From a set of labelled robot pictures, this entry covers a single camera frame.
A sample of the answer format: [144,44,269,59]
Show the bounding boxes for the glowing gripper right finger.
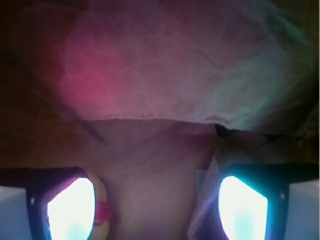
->
[217,163,320,240]

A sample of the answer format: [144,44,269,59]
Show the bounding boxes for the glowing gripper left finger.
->
[0,167,96,240]

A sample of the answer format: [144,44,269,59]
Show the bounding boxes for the yellow rubber duck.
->
[87,173,111,240]

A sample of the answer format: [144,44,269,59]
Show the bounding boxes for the crumpled brown paper bag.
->
[0,0,320,240]

